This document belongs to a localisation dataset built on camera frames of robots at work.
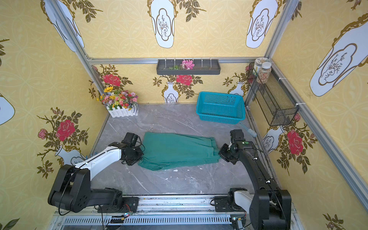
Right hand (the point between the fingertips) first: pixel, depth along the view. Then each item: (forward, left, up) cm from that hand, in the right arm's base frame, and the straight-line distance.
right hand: (222, 153), depth 84 cm
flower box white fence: (+31, +70, +8) cm, 77 cm away
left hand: (-2, +53, -5) cm, 53 cm away
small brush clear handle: (+20, -22, -5) cm, 31 cm away
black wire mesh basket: (+28, -30, +20) cm, 45 cm away
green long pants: (+6, +38, -10) cm, 39 cm away
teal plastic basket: (+46, -5, -9) cm, 47 cm away
